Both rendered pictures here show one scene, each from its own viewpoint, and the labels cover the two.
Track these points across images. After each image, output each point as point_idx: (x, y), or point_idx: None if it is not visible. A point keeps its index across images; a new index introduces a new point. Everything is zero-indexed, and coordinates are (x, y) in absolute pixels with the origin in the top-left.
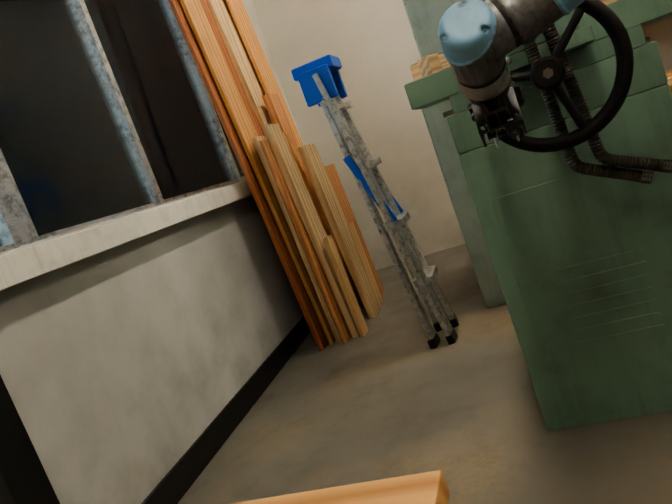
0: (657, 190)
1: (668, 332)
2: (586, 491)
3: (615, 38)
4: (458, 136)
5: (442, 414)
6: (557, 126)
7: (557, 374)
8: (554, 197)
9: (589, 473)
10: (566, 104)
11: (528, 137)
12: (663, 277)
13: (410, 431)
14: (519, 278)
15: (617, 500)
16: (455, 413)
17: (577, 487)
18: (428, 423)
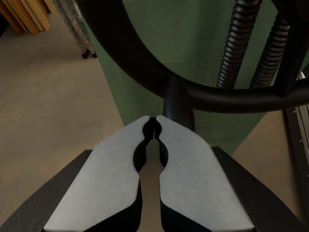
0: None
1: (212, 141)
2: (150, 219)
3: None
4: None
5: (84, 126)
6: (234, 50)
7: (147, 147)
8: (180, 73)
9: (152, 203)
10: (294, 59)
11: (190, 90)
12: (226, 124)
13: (65, 137)
14: (134, 114)
15: (163, 230)
16: (91, 127)
17: (145, 214)
18: (76, 132)
